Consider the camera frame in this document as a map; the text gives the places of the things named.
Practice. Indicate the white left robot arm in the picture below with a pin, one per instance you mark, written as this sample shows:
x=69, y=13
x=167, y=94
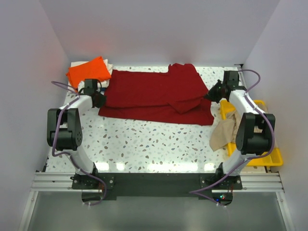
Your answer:
x=64, y=129

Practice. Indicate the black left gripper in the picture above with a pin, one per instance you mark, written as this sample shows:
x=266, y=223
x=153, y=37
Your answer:
x=102, y=101

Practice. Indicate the dark red t-shirt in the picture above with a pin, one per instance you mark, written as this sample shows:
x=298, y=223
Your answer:
x=176, y=96

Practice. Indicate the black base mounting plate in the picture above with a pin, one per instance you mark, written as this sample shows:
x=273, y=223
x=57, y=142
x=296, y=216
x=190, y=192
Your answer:
x=140, y=184

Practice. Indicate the folded orange t-shirt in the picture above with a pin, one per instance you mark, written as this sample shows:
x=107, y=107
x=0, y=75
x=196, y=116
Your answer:
x=87, y=72

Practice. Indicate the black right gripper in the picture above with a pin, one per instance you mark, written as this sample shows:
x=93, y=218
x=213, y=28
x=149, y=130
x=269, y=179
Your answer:
x=210, y=95

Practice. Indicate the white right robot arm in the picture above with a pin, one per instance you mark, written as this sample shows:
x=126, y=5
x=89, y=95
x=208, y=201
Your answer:
x=255, y=137

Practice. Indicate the beige t-shirt in bin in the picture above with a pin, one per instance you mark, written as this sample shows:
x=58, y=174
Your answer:
x=225, y=131

